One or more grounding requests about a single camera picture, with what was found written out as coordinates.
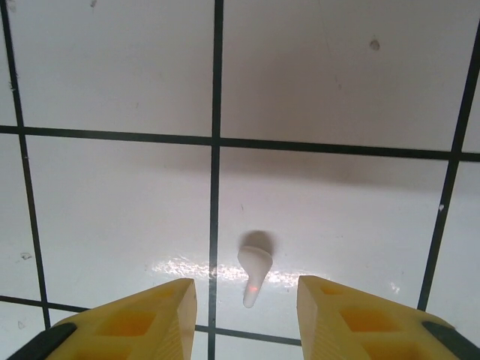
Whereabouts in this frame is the white wireless earbud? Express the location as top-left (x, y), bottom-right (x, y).
top-left (237, 245), bottom-right (272, 309)

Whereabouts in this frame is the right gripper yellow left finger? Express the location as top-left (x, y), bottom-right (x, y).
top-left (7, 277), bottom-right (198, 360)

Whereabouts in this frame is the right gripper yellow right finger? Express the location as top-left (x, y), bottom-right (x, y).
top-left (298, 275), bottom-right (466, 360)

